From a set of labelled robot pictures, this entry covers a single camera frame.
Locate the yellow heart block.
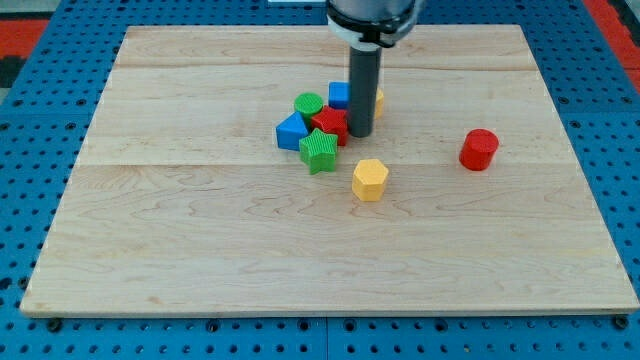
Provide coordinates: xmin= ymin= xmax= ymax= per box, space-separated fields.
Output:
xmin=374 ymin=88 xmax=385 ymax=120

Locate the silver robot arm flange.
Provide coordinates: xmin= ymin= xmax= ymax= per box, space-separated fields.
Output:
xmin=325 ymin=0 xmax=426 ymax=51

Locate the green star block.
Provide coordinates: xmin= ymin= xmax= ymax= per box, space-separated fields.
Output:
xmin=299 ymin=128 xmax=338 ymax=175

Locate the red star block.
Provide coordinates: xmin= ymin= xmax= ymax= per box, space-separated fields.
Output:
xmin=311 ymin=105 xmax=349 ymax=146

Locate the yellow hexagon block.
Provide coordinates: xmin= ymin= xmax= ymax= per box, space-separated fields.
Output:
xmin=352 ymin=159 xmax=389 ymax=202

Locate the blue triangle block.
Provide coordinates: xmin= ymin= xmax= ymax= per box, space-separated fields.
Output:
xmin=275 ymin=111 xmax=309 ymax=151

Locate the green cylinder block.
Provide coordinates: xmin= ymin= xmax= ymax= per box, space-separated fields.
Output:
xmin=294 ymin=92 xmax=324 ymax=127

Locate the blue cube block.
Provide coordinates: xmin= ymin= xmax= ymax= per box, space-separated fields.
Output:
xmin=328 ymin=81 xmax=350 ymax=110

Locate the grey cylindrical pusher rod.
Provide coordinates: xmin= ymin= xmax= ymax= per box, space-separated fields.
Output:
xmin=347 ymin=48 xmax=382 ymax=138

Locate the light wooden board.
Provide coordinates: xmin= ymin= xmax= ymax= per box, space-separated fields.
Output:
xmin=20 ymin=25 xmax=639 ymax=318

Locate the red cylinder block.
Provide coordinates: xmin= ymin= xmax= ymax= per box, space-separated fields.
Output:
xmin=459 ymin=128 xmax=500 ymax=171

